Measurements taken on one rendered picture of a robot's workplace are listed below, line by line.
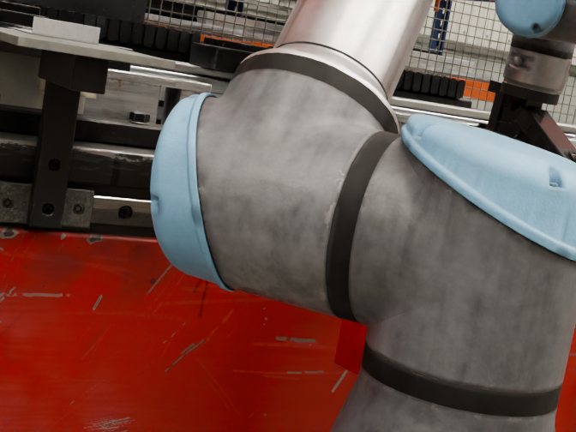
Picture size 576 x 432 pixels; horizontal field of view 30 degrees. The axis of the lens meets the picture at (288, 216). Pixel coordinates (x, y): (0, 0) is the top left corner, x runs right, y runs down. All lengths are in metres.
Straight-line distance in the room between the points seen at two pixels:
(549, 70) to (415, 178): 0.74
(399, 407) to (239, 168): 0.16
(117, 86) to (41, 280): 0.29
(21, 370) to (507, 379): 0.90
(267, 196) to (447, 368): 0.14
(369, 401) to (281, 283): 0.08
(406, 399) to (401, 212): 0.10
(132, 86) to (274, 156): 0.88
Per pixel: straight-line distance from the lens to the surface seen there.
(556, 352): 0.61
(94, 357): 1.43
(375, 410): 0.61
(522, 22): 1.20
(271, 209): 0.61
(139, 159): 1.38
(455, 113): 2.08
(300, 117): 0.64
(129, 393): 1.46
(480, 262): 0.57
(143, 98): 1.50
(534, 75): 1.32
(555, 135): 1.32
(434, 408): 0.59
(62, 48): 1.19
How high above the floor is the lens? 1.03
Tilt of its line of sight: 8 degrees down
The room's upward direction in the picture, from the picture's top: 10 degrees clockwise
